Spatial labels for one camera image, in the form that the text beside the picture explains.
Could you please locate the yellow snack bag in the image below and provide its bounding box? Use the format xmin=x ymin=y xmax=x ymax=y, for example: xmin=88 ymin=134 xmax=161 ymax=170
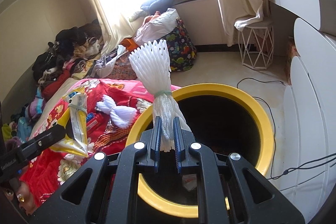
xmin=51 ymin=90 xmax=88 ymax=157

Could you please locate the white foam net large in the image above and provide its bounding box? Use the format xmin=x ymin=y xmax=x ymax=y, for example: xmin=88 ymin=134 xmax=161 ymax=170
xmin=96 ymin=94 xmax=137 ymax=129

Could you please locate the white foam net small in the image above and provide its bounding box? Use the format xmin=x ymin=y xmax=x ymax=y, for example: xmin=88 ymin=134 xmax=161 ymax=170
xmin=129 ymin=39 xmax=190 ymax=152

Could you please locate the red tube bottle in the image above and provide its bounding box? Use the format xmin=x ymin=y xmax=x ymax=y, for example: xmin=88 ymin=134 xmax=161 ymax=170
xmin=87 ymin=113 xmax=109 ymax=134

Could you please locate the blue glove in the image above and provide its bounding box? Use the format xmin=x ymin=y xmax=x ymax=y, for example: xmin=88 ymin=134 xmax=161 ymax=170
xmin=86 ymin=113 xmax=95 ymax=122

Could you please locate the yellow rimmed black trash bin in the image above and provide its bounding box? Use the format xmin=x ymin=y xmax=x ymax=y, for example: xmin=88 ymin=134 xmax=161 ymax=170
xmin=138 ymin=83 xmax=274 ymax=218

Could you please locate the person's left hand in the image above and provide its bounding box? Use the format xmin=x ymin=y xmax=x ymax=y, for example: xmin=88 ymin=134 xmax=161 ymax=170
xmin=1 ymin=180 xmax=38 ymax=216

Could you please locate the striped purple blue garment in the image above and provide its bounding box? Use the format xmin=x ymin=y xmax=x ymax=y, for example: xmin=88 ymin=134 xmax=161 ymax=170
xmin=25 ymin=97 xmax=46 ymax=122

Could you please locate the white round chair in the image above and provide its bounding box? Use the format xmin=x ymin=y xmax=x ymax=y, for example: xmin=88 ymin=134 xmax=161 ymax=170
xmin=275 ymin=18 xmax=335 ymax=222

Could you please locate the red floral blanket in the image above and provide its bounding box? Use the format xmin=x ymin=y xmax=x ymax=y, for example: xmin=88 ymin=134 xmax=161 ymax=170
xmin=19 ymin=78 xmax=182 ymax=208

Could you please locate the floral fabric bag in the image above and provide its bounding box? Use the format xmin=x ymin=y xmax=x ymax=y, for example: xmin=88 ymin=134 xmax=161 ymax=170
xmin=107 ymin=51 xmax=137 ymax=80

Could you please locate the pile of dark clothes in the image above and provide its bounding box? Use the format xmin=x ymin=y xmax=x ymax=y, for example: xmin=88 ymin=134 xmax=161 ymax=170
xmin=32 ymin=19 xmax=103 ymax=90

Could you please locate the dinosaur print laundry basket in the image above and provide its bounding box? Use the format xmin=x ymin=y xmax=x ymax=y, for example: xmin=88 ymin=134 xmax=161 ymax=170
xmin=162 ymin=19 xmax=197 ymax=72

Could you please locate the orange bag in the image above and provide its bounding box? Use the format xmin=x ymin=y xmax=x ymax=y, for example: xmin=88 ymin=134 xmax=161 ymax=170
xmin=120 ymin=38 xmax=139 ymax=52

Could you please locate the left cream curtain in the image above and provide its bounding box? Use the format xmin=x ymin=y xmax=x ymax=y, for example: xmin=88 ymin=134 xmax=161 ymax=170
xmin=72 ymin=0 xmax=140 ymax=55

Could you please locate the white bag in basket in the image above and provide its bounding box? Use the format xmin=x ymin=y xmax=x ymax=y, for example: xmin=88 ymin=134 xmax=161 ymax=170
xmin=133 ymin=8 xmax=180 ymax=46

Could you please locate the dark blue jacket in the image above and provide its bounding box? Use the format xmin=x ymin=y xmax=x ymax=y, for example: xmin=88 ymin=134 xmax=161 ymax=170
xmin=141 ymin=0 xmax=173 ymax=15

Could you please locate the white dresser desk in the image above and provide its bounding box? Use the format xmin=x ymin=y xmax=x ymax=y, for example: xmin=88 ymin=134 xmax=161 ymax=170
xmin=269 ymin=0 xmax=336 ymax=36

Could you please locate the black floor cable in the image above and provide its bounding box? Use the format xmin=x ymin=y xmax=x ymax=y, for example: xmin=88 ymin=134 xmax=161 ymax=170
xmin=236 ymin=77 xmax=287 ymax=180

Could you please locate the white wire side table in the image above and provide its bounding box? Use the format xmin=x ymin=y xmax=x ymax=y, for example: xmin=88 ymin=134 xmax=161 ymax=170
xmin=238 ymin=18 xmax=274 ymax=71

